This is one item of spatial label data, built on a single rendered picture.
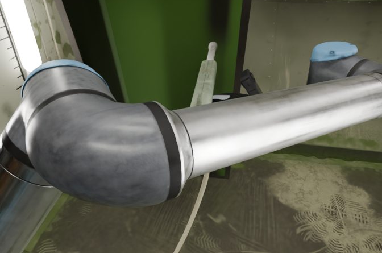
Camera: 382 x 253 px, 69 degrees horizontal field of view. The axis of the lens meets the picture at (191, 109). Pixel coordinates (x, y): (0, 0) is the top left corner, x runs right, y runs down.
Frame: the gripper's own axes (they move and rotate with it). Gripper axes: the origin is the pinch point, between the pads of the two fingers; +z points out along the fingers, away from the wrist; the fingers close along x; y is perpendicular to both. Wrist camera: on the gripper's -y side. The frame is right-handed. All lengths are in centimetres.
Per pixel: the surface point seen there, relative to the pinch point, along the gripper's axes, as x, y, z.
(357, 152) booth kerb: 104, 108, -101
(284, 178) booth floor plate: 80, 113, -46
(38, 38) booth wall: 74, 4, 97
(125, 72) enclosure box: 64, 20, 47
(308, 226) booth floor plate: 42, 112, -53
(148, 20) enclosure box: 59, -7, 28
